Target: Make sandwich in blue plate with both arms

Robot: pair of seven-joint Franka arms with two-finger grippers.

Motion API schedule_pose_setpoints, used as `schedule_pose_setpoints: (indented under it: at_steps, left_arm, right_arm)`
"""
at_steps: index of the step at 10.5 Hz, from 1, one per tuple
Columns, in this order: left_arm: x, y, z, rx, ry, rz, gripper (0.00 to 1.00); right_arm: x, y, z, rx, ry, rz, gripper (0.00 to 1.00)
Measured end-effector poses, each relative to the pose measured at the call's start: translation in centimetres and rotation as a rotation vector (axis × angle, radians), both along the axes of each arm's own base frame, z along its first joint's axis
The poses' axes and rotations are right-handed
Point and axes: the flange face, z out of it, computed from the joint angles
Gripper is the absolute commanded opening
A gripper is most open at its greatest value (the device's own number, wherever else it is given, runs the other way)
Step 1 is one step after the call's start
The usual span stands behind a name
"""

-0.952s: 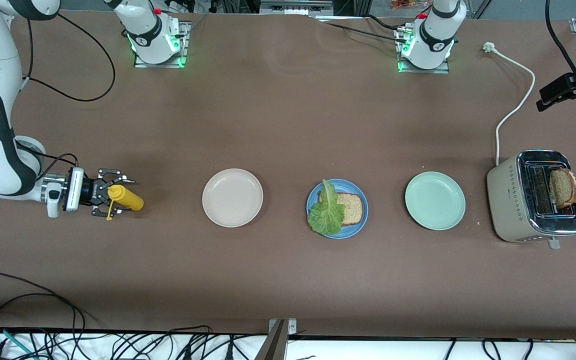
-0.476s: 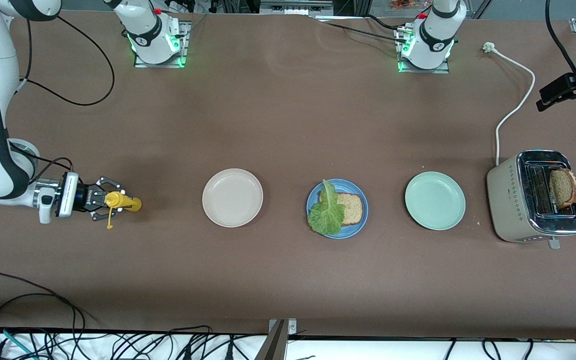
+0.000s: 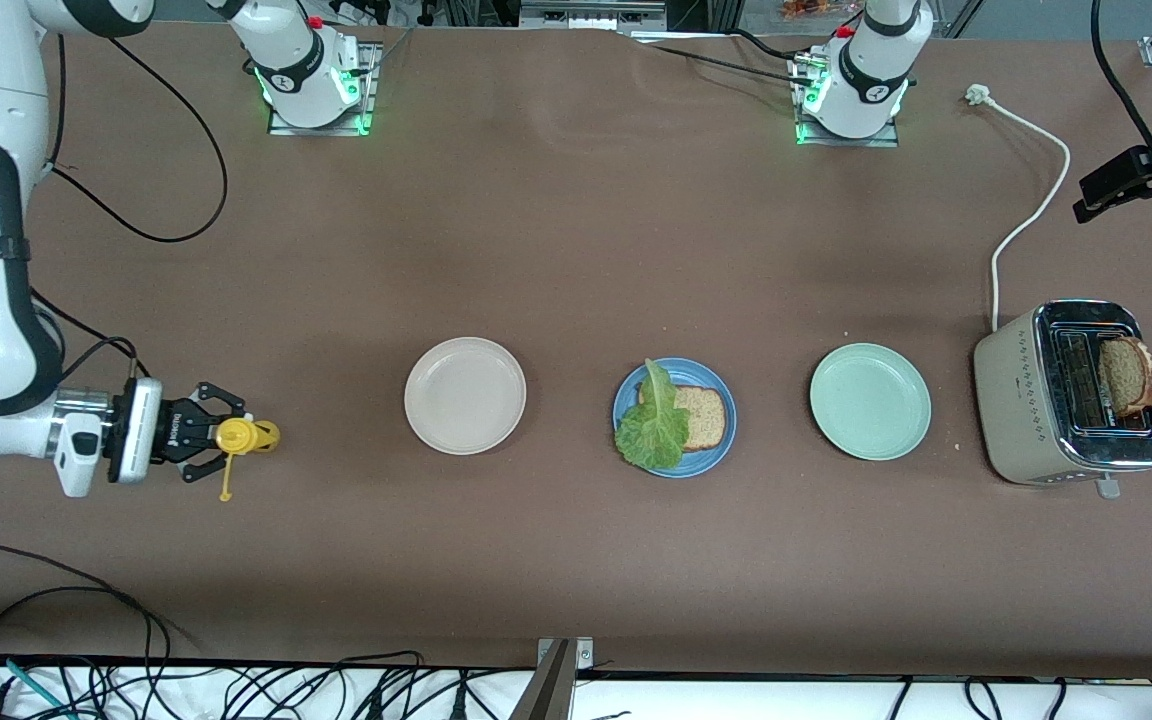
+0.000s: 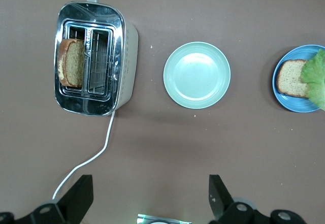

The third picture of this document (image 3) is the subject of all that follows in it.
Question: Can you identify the yellow squeeze bottle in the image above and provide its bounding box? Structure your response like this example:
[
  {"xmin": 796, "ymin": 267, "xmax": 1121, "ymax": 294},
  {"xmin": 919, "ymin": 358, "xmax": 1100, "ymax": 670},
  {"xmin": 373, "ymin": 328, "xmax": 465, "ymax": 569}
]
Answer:
[{"xmin": 214, "ymin": 417, "xmax": 282, "ymax": 503}]

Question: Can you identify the green lettuce leaf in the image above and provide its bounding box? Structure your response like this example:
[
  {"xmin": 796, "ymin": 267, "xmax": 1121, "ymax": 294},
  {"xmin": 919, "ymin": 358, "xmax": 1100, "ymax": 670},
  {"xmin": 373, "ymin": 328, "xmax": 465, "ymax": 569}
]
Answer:
[{"xmin": 614, "ymin": 358, "xmax": 691, "ymax": 472}]

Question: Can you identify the brown bread slice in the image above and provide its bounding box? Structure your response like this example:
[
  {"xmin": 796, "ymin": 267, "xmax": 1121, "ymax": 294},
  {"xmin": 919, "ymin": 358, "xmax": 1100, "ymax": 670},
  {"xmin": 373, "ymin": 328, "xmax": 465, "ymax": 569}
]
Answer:
[
  {"xmin": 636, "ymin": 385, "xmax": 728, "ymax": 452},
  {"xmin": 1097, "ymin": 336, "xmax": 1152, "ymax": 419}
]

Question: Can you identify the beige plate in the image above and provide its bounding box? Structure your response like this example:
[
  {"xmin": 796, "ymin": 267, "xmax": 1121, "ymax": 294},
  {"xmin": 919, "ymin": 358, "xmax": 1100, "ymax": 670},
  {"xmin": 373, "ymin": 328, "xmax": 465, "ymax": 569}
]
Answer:
[{"xmin": 403, "ymin": 336, "xmax": 528, "ymax": 457}]

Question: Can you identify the light green plate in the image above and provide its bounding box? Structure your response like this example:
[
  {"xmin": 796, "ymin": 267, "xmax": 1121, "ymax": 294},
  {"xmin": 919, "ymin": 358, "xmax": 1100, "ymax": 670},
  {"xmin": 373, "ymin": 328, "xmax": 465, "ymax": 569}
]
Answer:
[{"xmin": 809, "ymin": 342, "xmax": 933, "ymax": 462}]

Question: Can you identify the blue plate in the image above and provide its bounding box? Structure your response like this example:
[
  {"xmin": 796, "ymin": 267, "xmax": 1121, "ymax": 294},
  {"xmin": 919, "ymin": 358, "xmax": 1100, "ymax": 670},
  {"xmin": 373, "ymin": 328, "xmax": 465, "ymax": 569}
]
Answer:
[{"xmin": 612, "ymin": 357, "xmax": 738, "ymax": 479}]

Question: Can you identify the beige chrome two-slot toaster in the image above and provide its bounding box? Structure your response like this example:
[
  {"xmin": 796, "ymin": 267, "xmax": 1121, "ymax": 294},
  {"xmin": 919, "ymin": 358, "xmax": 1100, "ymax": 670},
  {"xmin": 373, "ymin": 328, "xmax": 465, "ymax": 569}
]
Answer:
[{"xmin": 972, "ymin": 299, "xmax": 1152, "ymax": 500}]

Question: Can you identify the aluminium profile bar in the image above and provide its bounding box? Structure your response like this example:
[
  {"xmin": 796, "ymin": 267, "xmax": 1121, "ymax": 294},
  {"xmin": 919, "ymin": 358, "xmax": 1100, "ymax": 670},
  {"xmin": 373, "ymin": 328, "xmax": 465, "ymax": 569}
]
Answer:
[{"xmin": 519, "ymin": 0, "xmax": 669, "ymax": 31}]

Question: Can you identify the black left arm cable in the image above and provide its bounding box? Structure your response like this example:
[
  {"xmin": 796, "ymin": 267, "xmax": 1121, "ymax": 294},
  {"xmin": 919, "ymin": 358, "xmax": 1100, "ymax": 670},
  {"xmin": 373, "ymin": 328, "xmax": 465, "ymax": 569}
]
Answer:
[{"xmin": 1091, "ymin": 0, "xmax": 1152, "ymax": 161}]

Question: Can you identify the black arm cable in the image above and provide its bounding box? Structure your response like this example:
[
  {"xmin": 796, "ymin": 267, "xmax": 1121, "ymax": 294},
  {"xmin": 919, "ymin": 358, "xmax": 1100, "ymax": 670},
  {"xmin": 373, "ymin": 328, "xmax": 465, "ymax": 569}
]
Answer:
[
  {"xmin": 1091, "ymin": 0, "xmax": 1152, "ymax": 161},
  {"xmin": 31, "ymin": 30, "xmax": 230, "ymax": 401}
]

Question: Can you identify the white toaster power cable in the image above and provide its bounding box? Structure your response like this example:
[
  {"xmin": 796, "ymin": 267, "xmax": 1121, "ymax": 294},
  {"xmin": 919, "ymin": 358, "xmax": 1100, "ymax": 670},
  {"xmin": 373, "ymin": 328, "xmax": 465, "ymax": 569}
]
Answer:
[{"xmin": 965, "ymin": 83, "xmax": 1072, "ymax": 333}]

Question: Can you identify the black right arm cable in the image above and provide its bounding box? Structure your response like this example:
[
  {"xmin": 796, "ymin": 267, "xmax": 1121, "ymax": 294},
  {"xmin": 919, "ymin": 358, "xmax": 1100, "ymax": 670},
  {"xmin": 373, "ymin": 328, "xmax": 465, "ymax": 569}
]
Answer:
[{"xmin": 31, "ymin": 30, "xmax": 230, "ymax": 401}]

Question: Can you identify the teal cable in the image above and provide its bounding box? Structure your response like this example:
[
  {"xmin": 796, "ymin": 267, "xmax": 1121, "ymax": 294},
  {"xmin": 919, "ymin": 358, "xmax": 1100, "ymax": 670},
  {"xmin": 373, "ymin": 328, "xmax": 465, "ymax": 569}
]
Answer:
[{"xmin": 0, "ymin": 652, "xmax": 77, "ymax": 720}]

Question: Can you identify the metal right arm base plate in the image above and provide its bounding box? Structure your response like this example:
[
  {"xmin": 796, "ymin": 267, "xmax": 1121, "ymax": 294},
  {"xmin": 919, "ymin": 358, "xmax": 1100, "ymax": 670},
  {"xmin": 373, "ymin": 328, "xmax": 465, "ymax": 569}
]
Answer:
[{"xmin": 266, "ymin": 40, "xmax": 382, "ymax": 136}]

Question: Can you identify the black base cable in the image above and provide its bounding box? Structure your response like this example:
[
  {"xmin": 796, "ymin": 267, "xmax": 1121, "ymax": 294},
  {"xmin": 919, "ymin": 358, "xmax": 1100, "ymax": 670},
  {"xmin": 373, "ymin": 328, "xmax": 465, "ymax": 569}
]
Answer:
[{"xmin": 626, "ymin": 28, "xmax": 817, "ymax": 86}]

